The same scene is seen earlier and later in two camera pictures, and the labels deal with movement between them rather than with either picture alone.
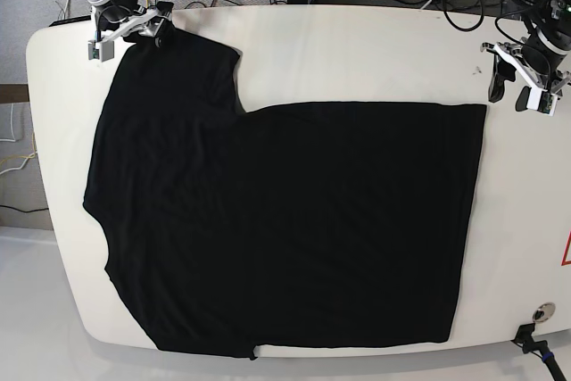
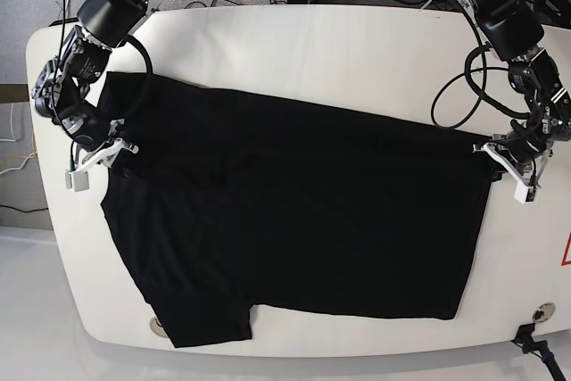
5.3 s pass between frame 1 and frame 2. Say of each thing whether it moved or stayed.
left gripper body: moved
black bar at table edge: stayed
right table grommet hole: stayed
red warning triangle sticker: stayed
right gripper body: moved
